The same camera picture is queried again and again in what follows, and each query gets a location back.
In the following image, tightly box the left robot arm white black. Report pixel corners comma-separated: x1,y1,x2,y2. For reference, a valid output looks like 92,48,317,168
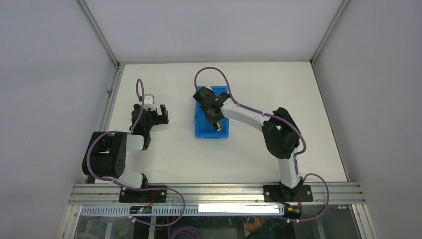
82,104,169,190

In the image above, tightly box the coiled purple cable below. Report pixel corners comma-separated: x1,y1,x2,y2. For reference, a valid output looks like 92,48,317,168
169,226,204,239

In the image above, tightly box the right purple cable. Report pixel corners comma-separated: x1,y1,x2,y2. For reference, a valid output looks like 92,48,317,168
194,67,330,222

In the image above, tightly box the blue plastic bin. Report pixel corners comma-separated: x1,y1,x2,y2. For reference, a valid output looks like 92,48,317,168
194,101,229,139

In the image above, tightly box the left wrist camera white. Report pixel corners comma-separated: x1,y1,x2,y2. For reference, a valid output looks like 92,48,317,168
143,94,156,111

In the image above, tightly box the purple cable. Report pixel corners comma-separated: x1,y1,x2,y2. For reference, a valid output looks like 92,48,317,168
86,78,186,228
194,67,330,222

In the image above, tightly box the white slotted cable duct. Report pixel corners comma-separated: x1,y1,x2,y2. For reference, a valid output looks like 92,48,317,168
81,204,284,217

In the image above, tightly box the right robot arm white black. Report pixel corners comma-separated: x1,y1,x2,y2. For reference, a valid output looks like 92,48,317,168
193,87,304,198

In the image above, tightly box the yellow black screwdriver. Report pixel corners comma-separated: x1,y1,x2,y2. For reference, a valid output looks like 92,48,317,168
213,121,222,131

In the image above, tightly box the orange object under table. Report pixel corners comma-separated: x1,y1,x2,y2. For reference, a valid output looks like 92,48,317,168
244,216,266,234

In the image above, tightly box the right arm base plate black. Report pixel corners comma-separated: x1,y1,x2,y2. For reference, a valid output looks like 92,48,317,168
262,185,314,204

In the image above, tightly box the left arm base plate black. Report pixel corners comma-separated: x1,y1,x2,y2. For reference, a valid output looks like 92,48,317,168
118,185,168,203

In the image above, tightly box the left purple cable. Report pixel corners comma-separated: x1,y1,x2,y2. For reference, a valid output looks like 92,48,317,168
86,78,186,228

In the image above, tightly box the aluminium rail frame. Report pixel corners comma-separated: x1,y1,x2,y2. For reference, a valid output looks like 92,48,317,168
58,182,378,239

